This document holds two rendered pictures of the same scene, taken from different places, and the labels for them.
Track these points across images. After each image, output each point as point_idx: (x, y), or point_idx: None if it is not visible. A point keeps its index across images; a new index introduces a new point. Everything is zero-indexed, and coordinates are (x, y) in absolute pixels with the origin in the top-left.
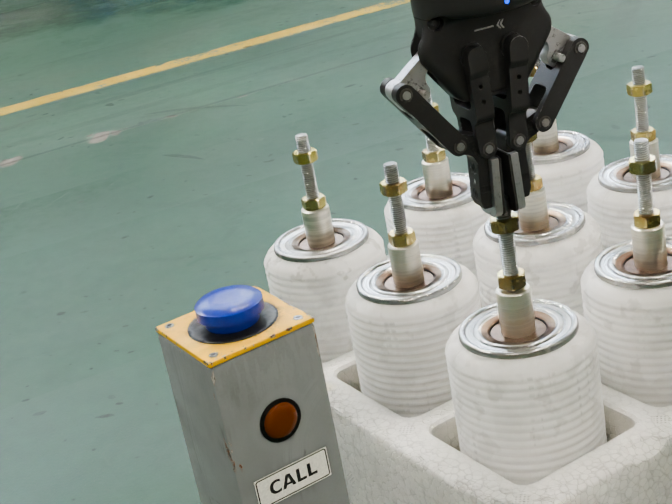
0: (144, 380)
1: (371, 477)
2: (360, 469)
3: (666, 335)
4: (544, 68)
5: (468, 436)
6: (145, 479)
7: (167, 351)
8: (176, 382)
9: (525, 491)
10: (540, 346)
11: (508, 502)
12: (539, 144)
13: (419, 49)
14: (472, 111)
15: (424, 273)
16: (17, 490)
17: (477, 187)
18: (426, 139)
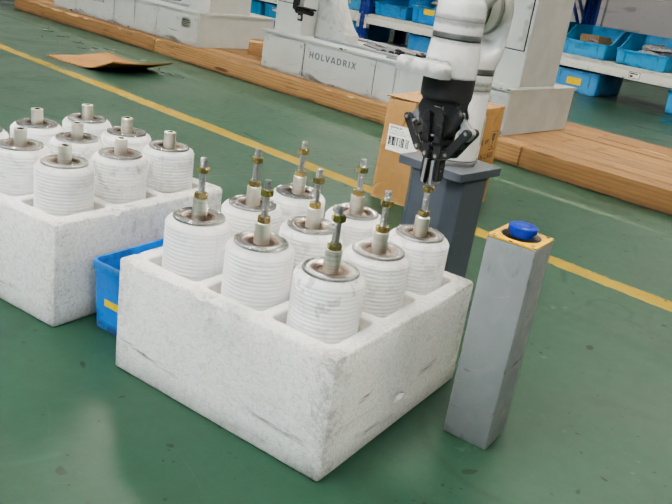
0: None
1: (421, 335)
2: (416, 338)
3: None
4: (416, 125)
5: (437, 280)
6: None
7: (537, 256)
8: (534, 269)
9: (454, 279)
10: (435, 230)
11: (463, 282)
12: (206, 213)
13: (468, 116)
14: (452, 140)
15: (369, 248)
16: None
17: (442, 172)
18: (267, 209)
